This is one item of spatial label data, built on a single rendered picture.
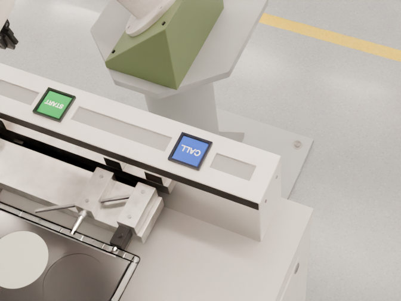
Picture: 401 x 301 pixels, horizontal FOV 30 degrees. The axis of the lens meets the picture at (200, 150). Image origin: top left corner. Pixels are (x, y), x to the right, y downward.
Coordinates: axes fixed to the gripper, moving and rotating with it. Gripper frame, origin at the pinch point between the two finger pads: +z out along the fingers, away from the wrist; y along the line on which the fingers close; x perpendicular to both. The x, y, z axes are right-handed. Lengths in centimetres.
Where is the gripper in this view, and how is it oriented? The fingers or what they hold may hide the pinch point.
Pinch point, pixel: (3, 37)
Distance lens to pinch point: 123.2
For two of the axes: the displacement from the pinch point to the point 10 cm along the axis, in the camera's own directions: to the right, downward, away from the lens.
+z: 1.7, 3.5, 9.2
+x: -9.1, -3.1, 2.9
